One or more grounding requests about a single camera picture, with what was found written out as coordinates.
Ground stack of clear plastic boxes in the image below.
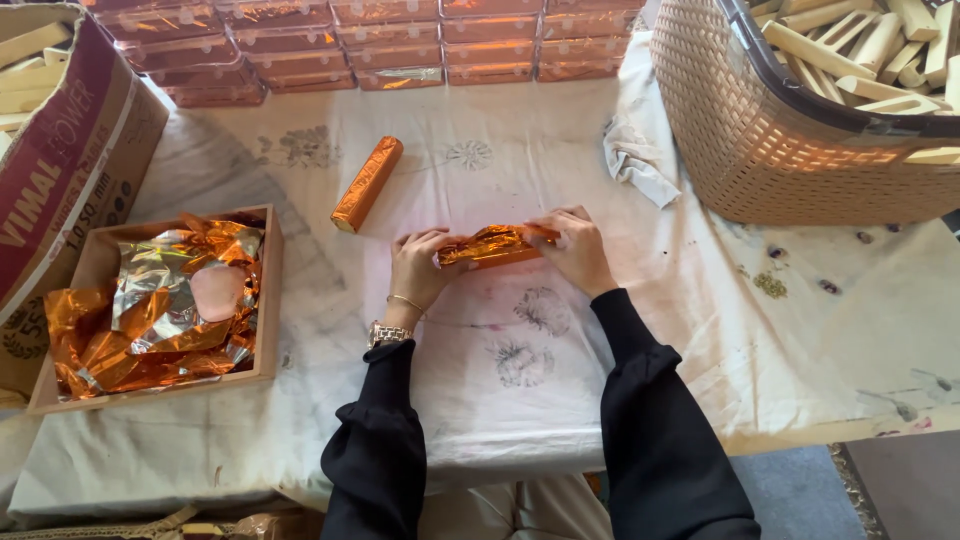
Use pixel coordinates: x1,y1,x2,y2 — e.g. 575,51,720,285
78,0,648,109

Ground wooden tray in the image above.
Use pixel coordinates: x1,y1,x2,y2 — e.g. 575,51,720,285
27,203,285,417

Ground silver wristwatch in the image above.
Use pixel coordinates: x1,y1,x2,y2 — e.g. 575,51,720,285
366,320,416,351

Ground gold bangle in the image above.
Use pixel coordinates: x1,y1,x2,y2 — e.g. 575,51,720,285
385,293,428,318

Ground person's right hand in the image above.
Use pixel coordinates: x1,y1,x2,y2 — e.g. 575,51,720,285
522,204,621,300

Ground brown fringed floor mat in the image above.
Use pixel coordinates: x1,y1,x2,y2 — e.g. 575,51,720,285
827,429,960,540

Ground red printed cardboard carton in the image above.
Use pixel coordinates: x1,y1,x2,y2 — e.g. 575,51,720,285
0,3,171,411

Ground heap of orange foil sheets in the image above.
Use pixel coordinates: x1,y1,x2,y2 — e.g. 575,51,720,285
43,212,267,400

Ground person's left hand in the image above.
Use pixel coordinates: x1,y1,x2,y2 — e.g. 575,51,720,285
386,228,472,325

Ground half-wrapped orange foil bar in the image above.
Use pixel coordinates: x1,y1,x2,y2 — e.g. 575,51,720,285
436,222,561,272

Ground cream sticks in carton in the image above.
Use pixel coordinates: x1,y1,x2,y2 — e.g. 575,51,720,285
0,21,75,155

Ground beige woven plastic basket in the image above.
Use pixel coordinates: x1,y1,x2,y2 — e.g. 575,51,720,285
648,0,960,228

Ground pink stone weight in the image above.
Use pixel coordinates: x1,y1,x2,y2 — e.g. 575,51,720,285
189,264,249,324

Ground pile of cream sticks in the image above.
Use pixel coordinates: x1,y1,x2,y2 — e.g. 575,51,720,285
748,0,960,168

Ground wrapped orange foil bar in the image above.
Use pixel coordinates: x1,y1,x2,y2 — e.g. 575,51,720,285
330,135,405,235

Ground white floral table cloth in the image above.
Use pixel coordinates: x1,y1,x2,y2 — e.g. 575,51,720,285
0,30,960,530

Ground person's beige trousers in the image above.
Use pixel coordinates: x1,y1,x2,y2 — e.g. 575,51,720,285
417,473,615,540

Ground crumpled white rag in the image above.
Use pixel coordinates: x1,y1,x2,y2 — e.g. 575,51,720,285
602,112,684,210

